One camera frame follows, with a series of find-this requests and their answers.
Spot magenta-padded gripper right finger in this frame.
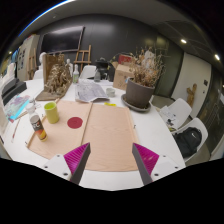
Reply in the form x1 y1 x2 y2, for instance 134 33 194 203
131 142 183 186

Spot grey round plant saucer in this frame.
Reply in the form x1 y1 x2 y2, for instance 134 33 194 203
120 93 153 113

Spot clear spray bottle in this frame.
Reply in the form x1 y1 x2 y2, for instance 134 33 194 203
72 63 80 84

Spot wooden figure by wall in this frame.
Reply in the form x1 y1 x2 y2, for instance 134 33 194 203
186 83 198 108

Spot black backpack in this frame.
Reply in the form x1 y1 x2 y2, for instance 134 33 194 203
173 126 203 158

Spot white plastic chair with backpack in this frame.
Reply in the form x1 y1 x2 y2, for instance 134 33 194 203
171 117 209 163

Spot stacked black boxes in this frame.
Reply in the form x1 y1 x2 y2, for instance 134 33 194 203
1 78 28 106

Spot colourful art print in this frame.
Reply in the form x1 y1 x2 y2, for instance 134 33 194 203
4 94 32 122

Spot lime green cup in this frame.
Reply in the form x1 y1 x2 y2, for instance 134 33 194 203
43 101 60 125

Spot small white cup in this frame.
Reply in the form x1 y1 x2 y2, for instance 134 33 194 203
105 87 116 98

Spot wooden easel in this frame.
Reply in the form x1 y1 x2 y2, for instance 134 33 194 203
73 44 93 73

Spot printed newspaper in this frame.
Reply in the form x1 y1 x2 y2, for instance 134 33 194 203
74 79 110 103

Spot small yellow item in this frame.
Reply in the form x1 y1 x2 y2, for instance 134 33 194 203
103 101 118 108

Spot dried plant in grey pot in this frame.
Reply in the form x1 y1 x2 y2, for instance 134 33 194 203
123 48 166 109

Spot red box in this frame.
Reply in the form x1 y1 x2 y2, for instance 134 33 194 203
118 53 134 65

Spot white display panel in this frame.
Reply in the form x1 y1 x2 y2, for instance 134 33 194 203
16 34 40 81

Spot brown cardboard box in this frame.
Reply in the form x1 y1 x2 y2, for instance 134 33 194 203
112 63 136 91

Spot clear drink bottle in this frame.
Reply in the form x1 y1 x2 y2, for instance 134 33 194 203
25 102 48 142

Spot flat round red coaster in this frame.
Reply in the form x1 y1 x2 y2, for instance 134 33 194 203
66 116 84 130

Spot white plastic chair with papers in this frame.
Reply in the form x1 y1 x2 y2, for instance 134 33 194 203
159 97 193 132

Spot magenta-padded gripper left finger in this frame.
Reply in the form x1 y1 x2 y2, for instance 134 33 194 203
42 142 92 186

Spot long ceiling light strip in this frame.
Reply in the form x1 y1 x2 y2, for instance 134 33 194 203
18 0 76 37

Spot brown wooden root sculpture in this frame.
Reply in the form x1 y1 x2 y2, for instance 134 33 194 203
34 53 74 102

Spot white plaster bust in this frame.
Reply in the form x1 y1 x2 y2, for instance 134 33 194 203
38 51 48 71

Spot white chair behind table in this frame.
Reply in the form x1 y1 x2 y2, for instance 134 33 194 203
79 64 98 80

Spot large black wall screen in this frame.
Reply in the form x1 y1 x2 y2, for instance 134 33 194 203
39 25 85 54

